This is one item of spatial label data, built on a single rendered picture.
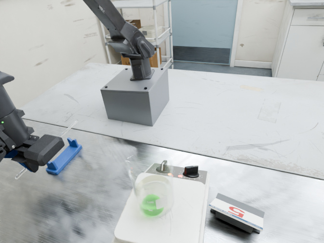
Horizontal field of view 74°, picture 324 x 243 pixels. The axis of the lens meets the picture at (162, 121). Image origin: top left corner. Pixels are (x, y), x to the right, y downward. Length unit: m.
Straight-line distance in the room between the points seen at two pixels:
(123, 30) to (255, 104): 0.46
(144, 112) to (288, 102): 0.46
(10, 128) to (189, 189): 0.33
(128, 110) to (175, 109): 0.16
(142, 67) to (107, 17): 0.16
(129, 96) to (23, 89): 1.43
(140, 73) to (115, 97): 0.10
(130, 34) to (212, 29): 2.69
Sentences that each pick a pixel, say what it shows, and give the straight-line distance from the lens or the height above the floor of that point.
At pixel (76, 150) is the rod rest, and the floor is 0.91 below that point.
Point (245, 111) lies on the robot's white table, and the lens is 0.72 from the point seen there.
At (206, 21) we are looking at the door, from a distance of 3.23.
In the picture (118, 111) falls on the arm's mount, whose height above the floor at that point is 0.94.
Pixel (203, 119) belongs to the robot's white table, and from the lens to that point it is 0.66.
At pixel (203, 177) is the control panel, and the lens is 0.44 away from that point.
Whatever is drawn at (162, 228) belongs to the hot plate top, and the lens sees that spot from 0.34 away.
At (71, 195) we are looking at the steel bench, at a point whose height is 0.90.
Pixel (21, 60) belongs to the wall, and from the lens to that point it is 1.95.
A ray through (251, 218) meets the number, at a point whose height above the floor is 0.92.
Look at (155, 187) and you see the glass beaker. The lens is 0.29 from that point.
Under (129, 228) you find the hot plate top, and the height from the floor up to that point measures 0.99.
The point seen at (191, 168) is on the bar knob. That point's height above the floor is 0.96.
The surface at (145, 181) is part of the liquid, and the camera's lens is 0.36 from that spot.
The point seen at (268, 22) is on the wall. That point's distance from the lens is 3.20.
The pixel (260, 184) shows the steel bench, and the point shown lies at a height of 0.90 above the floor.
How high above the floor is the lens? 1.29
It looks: 37 degrees down
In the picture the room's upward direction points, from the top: 5 degrees counter-clockwise
